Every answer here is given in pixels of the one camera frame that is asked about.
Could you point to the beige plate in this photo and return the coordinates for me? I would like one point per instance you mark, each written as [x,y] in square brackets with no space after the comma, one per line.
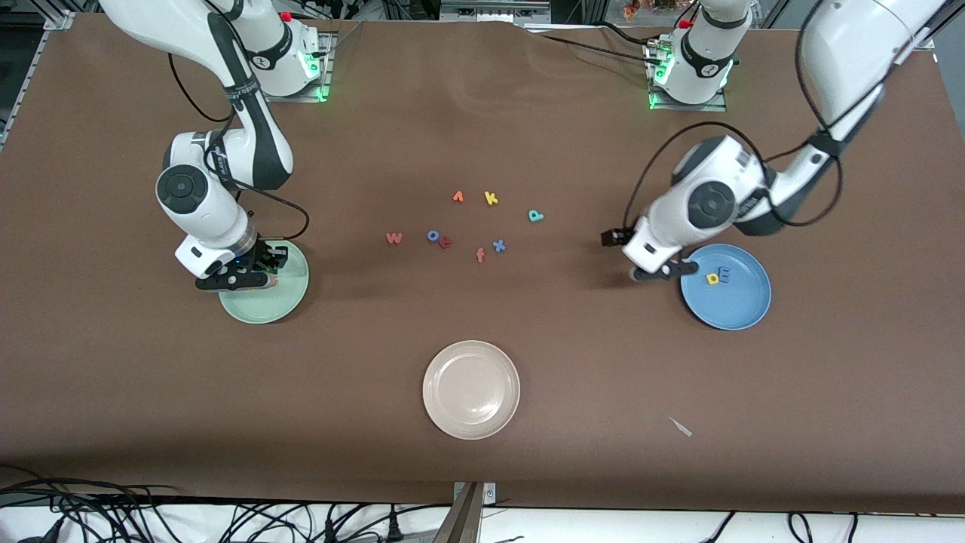
[471,390]

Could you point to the pink letter w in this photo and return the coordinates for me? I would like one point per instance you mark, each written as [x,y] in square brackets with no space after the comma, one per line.
[393,239]

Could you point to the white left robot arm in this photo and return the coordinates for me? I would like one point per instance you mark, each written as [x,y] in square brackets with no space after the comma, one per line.
[709,200]

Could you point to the small grey tape scrap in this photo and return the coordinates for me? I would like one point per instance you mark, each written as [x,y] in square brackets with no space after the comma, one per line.
[682,428]

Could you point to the blue plate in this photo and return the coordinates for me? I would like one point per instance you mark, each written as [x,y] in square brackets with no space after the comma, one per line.
[731,305]

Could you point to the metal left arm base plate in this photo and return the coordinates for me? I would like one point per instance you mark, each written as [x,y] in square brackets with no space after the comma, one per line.
[678,107]

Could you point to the small metal bracket plate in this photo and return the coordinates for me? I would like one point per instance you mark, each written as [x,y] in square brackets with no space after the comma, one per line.
[490,494]

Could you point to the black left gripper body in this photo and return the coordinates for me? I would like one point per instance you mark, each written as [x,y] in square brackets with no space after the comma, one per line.
[615,237]

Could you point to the brown table cover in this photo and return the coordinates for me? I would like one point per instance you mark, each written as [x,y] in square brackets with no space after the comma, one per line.
[603,377]

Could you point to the blue letter E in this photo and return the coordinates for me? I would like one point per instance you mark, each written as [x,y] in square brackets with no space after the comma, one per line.
[726,274]

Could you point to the light green plate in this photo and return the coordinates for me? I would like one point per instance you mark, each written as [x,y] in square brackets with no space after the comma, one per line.
[260,305]

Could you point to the black power plug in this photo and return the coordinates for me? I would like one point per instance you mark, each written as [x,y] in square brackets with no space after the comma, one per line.
[329,528]
[392,528]

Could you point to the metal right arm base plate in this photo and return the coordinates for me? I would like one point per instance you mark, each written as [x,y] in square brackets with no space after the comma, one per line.
[286,99]

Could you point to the orange background object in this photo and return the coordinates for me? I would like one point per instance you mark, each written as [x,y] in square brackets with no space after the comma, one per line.
[632,9]

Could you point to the grey background box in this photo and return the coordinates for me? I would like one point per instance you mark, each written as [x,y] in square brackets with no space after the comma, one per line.
[490,13]

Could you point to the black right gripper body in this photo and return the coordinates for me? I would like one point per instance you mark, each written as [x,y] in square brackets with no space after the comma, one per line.
[261,253]

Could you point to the grey metal beam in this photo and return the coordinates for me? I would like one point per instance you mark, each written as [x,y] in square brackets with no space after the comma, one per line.
[461,524]

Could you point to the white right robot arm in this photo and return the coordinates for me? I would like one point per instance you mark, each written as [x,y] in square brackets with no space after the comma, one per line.
[196,204]

